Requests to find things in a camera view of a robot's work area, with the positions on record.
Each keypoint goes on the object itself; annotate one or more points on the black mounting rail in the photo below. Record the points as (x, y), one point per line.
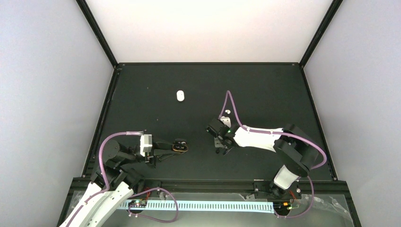
(241, 187)

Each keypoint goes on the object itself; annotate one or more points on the right black corner post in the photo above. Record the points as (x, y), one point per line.
(324, 24)

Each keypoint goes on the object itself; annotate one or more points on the black gold charging case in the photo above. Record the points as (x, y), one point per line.
(180, 145)

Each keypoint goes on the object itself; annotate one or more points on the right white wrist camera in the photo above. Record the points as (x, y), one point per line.
(226, 121)

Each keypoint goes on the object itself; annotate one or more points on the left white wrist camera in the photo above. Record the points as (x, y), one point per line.
(146, 144)

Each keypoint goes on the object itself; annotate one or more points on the left black corner post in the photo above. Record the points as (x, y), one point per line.
(85, 9)

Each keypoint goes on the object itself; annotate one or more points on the black corner post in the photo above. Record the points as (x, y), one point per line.
(85, 9)
(324, 24)

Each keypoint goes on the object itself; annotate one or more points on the white closed earbud case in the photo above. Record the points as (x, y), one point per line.
(180, 96)

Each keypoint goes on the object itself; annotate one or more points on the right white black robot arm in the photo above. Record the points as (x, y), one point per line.
(297, 152)

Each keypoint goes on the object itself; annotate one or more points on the white slotted cable duct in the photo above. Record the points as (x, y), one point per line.
(228, 206)

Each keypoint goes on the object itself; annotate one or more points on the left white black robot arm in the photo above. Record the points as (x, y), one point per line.
(115, 181)

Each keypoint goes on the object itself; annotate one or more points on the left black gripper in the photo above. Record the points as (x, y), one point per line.
(158, 152)

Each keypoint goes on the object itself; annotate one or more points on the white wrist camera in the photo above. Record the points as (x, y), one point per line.
(226, 121)
(146, 144)

